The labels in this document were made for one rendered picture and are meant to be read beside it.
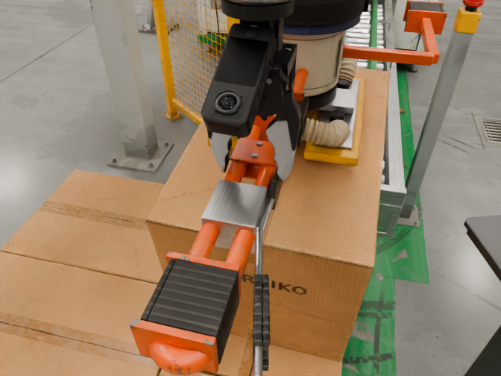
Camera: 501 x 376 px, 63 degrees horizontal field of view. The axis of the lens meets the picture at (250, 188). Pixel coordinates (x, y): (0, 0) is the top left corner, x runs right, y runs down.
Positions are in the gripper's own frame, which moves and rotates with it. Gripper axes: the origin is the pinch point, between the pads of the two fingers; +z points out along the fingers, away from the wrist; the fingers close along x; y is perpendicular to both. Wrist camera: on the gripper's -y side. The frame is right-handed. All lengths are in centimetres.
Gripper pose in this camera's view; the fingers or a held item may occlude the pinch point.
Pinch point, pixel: (251, 172)
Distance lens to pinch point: 50.9
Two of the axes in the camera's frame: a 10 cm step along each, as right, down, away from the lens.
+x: -9.7, -1.6, 1.9
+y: 2.5, -6.2, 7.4
